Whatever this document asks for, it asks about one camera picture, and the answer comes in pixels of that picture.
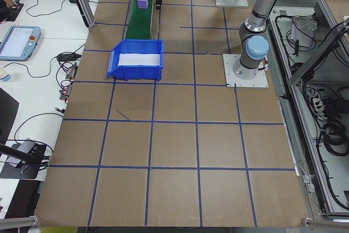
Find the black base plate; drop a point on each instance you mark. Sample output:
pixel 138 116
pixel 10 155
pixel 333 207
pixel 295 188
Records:
pixel 19 173

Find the black flat panel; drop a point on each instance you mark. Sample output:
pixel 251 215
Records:
pixel 6 115

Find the blue plastic storage bin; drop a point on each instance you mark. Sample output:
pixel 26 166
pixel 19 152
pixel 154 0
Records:
pixel 141 73

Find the green conveyor belt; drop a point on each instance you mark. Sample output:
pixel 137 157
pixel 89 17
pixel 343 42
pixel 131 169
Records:
pixel 139 23

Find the black box with red part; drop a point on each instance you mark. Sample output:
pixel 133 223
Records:
pixel 16 12

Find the aluminium profile bar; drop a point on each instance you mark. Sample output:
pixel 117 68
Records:
pixel 327 222
pixel 19 221

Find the small electronics board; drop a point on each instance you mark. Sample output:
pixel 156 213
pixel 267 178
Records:
pixel 71 72
pixel 65 92

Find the white power strip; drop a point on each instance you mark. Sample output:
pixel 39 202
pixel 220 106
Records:
pixel 316 103

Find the blue-grey teach pendant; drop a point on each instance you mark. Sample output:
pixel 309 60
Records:
pixel 16 43

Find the grey box device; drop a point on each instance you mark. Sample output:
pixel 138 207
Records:
pixel 27 145

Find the purple block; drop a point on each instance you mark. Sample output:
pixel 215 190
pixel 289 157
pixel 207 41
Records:
pixel 143 2

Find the small black box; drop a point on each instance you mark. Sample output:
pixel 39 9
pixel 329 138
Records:
pixel 331 106

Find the black handheld tool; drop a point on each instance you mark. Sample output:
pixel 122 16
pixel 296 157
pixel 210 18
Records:
pixel 296 47

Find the white sheet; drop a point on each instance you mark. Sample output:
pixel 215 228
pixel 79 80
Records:
pixel 139 59

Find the V-shaped metal bar frame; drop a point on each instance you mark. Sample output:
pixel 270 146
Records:
pixel 313 57

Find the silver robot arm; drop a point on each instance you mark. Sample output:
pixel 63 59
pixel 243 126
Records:
pixel 265 6

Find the white paper cup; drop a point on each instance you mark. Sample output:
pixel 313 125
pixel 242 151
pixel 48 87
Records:
pixel 5 76

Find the white side desk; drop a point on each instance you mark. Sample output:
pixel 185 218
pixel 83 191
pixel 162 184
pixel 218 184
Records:
pixel 49 20
pixel 35 99

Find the grey white bag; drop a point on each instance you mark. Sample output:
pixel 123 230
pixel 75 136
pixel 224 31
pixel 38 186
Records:
pixel 302 32

